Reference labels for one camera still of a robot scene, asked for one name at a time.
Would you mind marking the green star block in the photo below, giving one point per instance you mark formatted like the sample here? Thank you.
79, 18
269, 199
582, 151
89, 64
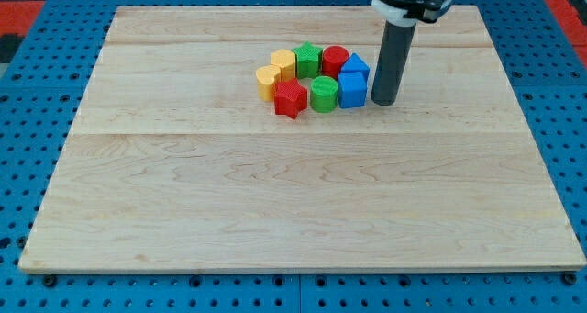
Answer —
308, 60

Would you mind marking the yellow heart block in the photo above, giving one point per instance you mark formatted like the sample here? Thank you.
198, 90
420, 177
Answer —
267, 77

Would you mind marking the red cylinder block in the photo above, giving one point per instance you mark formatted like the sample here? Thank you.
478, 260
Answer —
333, 58

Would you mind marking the blue triangular prism block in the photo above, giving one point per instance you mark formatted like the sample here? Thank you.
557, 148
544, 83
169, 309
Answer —
355, 64

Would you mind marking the green cylinder block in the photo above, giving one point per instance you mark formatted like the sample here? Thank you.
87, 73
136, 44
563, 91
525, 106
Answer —
323, 95

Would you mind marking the yellow hexagon block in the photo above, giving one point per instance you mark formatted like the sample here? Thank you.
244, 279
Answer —
286, 61

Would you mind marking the red star block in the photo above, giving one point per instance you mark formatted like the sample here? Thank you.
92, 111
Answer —
290, 98

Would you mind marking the light wooden board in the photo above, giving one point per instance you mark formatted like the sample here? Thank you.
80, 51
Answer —
174, 165

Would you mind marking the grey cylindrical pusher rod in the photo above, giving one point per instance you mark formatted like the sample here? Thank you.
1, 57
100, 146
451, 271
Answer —
395, 47

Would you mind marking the blue cube block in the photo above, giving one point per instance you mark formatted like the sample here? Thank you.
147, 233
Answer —
352, 90

